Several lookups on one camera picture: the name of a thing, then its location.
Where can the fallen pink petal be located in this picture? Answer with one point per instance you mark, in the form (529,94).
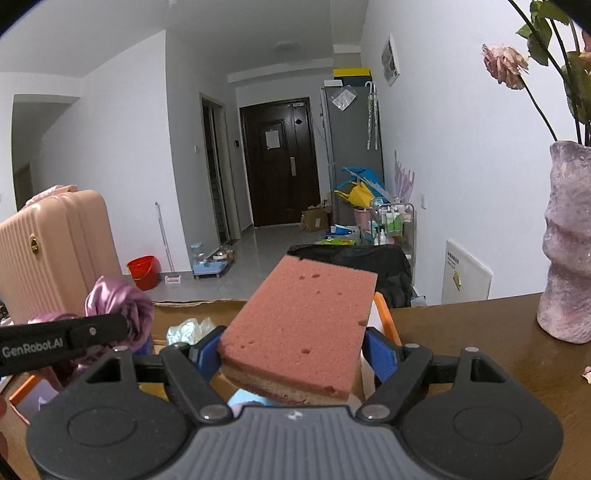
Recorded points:
(588,374)

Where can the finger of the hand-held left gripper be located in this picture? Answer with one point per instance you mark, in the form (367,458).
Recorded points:
(97,332)

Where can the clear plastic pouches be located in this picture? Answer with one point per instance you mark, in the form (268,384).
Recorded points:
(344,99)

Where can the orange cardboard box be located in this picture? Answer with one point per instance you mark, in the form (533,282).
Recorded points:
(203,310)

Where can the cart with bottles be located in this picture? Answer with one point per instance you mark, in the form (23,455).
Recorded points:
(395,226)

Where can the blue plastic rack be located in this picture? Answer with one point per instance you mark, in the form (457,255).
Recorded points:
(367,177)

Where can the white mop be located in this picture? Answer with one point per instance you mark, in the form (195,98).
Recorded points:
(173,278)

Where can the light blue plush toy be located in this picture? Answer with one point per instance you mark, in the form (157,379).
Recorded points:
(242,398)

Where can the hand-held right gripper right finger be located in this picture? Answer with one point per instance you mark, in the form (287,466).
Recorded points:
(381,355)

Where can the purple wall decoration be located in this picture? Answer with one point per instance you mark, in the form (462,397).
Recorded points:
(404,177)

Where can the side doorway frame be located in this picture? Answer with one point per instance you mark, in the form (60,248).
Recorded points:
(214,170)

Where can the red bucket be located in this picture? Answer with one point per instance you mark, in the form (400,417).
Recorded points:
(143,272)

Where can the purple satin scrunchie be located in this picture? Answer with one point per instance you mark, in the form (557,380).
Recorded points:
(120,300)

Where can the black bag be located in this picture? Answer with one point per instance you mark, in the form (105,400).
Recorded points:
(378,267)

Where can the pink sponge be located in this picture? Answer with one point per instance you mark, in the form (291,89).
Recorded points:
(300,323)

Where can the brown cardboard box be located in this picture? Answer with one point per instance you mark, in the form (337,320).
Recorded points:
(316,219)

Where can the white flat panel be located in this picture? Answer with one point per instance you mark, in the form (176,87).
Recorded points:
(466,272)

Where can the dark brown entrance door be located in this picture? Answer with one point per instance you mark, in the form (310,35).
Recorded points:
(281,175)

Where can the yellow and black box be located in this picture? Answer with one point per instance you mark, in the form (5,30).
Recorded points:
(353,72)

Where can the bunch of dried roses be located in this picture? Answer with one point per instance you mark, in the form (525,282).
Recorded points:
(505,64)

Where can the blue pet feeder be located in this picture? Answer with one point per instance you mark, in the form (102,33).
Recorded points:
(210,265)

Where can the grey refrigerator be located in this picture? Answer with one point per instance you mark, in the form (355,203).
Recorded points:
(355,138)

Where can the yellow watering can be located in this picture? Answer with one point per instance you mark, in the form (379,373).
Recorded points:
(358,196)

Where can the pink ribbed suitcase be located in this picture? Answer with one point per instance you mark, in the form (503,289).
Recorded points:
(51,249)

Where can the pink textured vase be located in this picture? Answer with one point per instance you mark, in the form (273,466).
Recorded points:
(568,249)

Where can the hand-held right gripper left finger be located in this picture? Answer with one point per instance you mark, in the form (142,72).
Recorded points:
(205,355)

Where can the green packets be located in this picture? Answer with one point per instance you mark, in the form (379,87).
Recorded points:
(337,239)

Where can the crumpled clear plastic bag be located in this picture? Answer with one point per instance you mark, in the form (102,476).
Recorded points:
(191,331)

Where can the pink bucket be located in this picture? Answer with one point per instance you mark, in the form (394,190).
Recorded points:
(363,219)

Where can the white folded umbrella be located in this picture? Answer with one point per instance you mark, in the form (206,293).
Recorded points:
(371,115)

